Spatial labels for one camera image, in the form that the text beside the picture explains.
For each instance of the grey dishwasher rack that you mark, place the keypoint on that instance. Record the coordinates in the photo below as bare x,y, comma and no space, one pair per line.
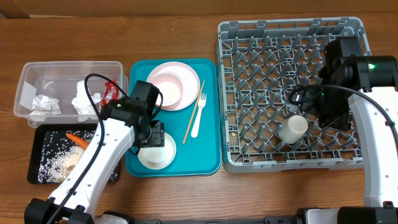
259,63

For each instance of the white plastic fork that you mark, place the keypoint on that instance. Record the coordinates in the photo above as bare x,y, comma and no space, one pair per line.
196,125

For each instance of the black plastic tray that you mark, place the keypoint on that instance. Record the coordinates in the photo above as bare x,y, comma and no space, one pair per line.
38,140

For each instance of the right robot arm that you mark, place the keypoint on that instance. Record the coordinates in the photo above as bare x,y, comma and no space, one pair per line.
357,90

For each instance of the small white cup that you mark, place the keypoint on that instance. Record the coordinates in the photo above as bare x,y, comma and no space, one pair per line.
293,129

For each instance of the white napkin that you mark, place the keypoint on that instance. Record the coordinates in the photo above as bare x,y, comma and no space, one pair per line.
81,102
45,105

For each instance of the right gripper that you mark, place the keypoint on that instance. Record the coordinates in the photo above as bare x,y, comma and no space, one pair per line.
343,121

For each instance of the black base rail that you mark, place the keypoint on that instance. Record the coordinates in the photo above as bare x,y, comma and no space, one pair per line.
292,219

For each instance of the teal plastic tray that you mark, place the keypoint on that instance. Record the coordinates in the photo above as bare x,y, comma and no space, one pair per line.
195,156

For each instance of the orange carrot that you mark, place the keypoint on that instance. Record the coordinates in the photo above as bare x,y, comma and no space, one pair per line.
79,141

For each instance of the clear plastic bin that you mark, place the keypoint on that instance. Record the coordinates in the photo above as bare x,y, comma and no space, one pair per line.
59,80

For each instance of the pink plate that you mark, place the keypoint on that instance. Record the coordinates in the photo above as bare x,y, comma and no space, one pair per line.
189,78

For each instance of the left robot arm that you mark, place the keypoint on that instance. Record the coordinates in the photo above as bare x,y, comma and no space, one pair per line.
124,123

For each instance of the white bowl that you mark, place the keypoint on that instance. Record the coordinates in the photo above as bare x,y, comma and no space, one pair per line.
158,157

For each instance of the wooden chopstick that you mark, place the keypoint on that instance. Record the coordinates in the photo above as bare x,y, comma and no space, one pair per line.
193,113

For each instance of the red snack wrapper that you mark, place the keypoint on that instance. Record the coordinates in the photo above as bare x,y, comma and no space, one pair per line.
111,92

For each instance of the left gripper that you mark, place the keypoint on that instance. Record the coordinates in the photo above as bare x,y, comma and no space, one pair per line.
159,137

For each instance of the rice and peanut shells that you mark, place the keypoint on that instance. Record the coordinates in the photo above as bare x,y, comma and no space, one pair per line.
59,155

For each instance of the small pink bowl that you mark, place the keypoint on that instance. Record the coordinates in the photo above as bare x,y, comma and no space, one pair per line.
170,87

